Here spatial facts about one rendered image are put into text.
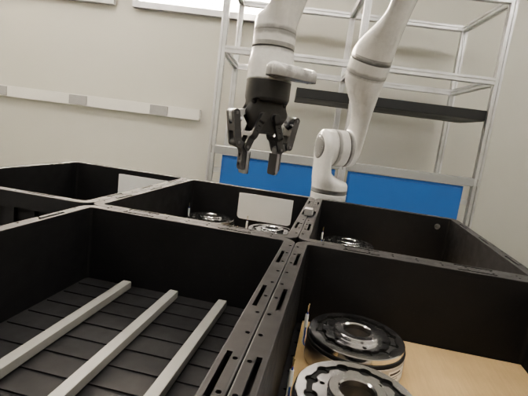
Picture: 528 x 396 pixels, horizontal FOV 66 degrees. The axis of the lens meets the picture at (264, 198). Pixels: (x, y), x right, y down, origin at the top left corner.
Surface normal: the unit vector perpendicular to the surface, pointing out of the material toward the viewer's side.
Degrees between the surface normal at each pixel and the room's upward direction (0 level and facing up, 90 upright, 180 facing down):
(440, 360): 0
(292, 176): 90
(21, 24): 90
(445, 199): 90
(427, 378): 0
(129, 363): 0
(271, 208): 90
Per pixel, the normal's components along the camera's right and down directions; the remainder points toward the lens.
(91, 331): 0.12, -0.98
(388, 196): -0.05, 0.15
